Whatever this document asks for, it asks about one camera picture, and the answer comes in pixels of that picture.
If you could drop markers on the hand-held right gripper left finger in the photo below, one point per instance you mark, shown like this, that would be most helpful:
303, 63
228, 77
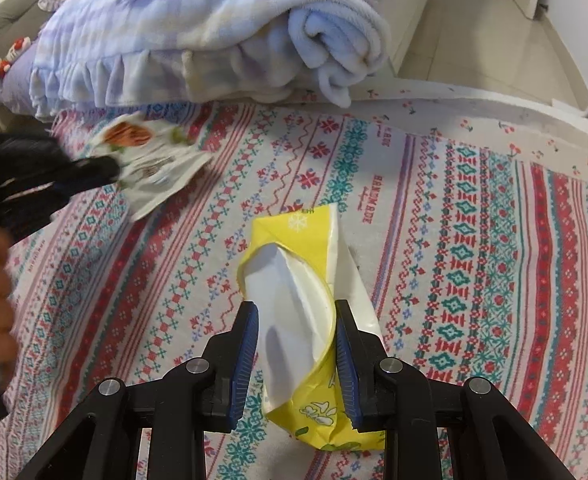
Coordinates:
244, 360

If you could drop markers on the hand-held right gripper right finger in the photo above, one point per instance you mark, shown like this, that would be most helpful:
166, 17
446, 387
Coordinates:
346, 365

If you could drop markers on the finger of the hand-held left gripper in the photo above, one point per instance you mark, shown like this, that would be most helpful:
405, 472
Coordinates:
99, 167

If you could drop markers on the white orange print snack wrapper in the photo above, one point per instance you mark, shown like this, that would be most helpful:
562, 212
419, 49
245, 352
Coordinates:
159, 175

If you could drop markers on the yellow tissue packet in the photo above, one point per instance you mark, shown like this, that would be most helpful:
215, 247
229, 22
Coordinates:
314, 240

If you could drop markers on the purple bed cover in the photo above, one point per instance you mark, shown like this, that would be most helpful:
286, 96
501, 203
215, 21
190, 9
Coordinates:
16, 95

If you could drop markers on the blue checked ruffled quilt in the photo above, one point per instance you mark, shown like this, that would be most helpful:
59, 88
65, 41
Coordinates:
124, 45

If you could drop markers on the red and white small toy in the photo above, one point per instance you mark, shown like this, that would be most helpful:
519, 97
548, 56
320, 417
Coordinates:
16, 46

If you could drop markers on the red teal patterned bed sheet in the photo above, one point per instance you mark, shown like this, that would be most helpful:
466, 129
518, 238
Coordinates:
448, 260

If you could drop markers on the light blue fleece blanket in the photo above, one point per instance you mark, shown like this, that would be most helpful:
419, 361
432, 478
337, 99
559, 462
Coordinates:
344, 40

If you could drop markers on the white cherry print mattress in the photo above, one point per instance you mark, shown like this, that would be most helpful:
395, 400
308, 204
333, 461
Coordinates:
523, 125

